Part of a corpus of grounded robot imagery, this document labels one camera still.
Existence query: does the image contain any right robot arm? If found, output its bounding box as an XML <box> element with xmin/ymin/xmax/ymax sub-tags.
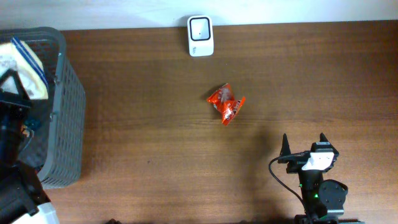
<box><xmin>271</xmin><ymin>133</ymin><xmax>360</xmax><ymax>224</ymax></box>

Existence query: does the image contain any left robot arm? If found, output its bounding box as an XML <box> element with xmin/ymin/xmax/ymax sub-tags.
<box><xmin>1</xmin><ymin>69</ymin><xmax>59</xmax><ymax>224</ymax></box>

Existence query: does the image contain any red snack bag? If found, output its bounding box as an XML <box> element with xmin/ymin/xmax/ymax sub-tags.
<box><xmin>206</xmin><ymin>83</ymin><xmax>246</xmax><ymax>126</ymax></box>

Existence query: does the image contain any grey plastic mesh basket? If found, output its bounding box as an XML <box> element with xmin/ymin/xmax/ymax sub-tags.
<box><xmin>1</xmin><ymin>27</ymin><xmax>86</xmax><ymax>189</ymax></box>

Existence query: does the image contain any white barcode scanner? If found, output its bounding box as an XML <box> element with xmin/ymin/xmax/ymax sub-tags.
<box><xmin>187</xmin><ymin>15</ymin><xmax>214</xmax><ymax>57</ymax></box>

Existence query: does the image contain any cream blue chips bag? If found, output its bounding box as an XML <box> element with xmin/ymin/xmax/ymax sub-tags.
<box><xmin>1</xmin><ymin>37</ymin><xmax>49</xmax><ymax>100</ymax></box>

